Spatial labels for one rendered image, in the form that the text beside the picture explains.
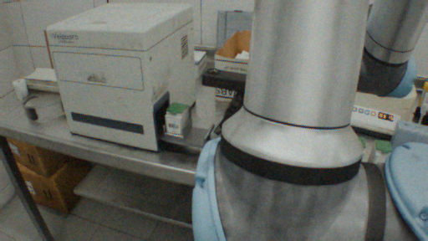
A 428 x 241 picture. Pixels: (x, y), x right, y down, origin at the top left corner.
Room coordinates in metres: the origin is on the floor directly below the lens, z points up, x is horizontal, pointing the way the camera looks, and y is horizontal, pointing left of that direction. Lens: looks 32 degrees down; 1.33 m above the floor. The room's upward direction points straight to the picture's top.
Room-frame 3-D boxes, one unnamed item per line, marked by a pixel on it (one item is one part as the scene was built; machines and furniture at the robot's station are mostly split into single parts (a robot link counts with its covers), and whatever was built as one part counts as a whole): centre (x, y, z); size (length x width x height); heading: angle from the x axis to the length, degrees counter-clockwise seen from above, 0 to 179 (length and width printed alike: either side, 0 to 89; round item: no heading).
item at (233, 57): (0.95, -0.15, 0.95); 0.29 x 0.25 x 0.15; 163
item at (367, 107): (0.79, -0.48, 0.94); 0.30 x 0.24 x 0.12; 154
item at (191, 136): (0.62, 0.11, 0.92); 0.21 x 0.07 x 0.05; 73
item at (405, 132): (0.54, -0.47, 0.92); 0.10 x 0.07 x 0.10; 65
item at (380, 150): (0.52, -0.38, 0.91); 0.05 x 0.04 x 0.07; 163
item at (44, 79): (0.98, 0.62, 0.90); 0.25 x 0.11 x 0.05; 73
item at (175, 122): (0.62, 0.09, 0.95); 0.05 x 0.04 x 0.06; 163
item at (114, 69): (0.75, 0.22, 1.03); 0.31 x 0.27 x 0.30; 73
